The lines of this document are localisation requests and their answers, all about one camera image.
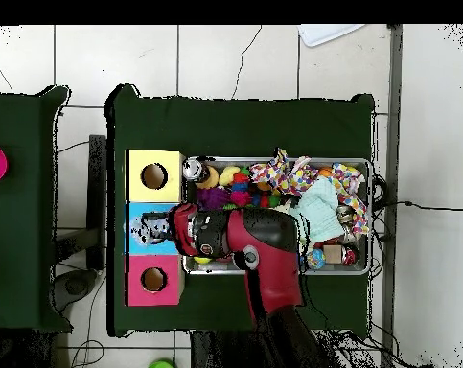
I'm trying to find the mint waffle cloth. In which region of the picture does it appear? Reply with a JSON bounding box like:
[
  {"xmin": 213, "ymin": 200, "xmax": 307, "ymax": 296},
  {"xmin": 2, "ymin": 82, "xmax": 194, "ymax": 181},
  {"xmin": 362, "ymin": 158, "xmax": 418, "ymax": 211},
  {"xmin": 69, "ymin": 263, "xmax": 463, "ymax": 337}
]
[{"xmin": 288, "ymin": 176, "xmax": 346, "ymax": 246}]

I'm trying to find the purple spiky ball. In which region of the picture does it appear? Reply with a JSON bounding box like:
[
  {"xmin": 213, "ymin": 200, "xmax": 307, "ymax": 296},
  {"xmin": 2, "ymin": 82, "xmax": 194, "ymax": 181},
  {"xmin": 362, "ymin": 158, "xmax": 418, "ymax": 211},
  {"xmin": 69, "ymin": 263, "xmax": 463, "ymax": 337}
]
[{"xmin": 195, "ymin": 186, "xmax": 232, "ymax": 211}]

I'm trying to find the black and white can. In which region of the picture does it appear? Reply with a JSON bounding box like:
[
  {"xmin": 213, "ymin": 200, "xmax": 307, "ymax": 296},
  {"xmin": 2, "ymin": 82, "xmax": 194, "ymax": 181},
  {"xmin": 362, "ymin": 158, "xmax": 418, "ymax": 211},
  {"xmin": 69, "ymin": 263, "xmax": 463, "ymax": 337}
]
[{"xmin": 181, "ymin": 157, "xmax": 212, "ymax": 183}]

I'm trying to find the dark green side table cloth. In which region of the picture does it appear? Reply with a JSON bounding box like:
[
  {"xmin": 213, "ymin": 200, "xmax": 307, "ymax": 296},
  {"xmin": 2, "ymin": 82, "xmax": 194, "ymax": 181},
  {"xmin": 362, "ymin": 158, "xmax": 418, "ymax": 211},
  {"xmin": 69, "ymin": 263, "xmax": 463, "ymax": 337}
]
[{"xmin": 0, "ymin": 85, "xmax": 73, "ymax": 333}]

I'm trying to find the white tray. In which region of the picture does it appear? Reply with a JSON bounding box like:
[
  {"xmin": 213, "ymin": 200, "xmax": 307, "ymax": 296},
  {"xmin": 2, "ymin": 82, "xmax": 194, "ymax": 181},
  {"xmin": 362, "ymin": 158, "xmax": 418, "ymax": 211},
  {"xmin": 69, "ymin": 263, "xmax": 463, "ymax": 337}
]
[{"xmin": 297, "ymin": 24, "xmax": 366, "ymax": 48}]

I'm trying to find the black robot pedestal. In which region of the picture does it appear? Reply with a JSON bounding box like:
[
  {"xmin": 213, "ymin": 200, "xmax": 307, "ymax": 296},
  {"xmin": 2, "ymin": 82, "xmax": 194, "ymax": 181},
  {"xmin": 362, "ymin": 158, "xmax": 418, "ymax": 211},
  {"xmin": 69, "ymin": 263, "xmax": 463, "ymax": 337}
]
[{"xmin": 190, "ymin": 331, "xmax": 263, "ymax": 368}]

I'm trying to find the shallow wire mesh bin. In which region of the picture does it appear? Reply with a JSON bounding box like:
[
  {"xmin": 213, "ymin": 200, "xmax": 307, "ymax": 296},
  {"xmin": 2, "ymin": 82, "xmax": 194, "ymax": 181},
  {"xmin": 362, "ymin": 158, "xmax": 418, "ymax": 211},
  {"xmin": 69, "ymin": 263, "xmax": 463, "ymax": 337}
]
[{"xmin": 180, "ymin": 155, "xmax": 371, "ymax": 276}]

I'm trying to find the black cable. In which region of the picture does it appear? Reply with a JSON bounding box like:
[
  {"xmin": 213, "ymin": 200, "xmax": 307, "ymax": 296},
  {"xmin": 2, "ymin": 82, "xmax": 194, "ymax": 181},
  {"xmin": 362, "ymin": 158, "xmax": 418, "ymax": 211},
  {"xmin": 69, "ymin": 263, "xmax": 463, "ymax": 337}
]
[{"xmin": 372, "ymin": 199, "xmax": 463, "ymax": 212}]

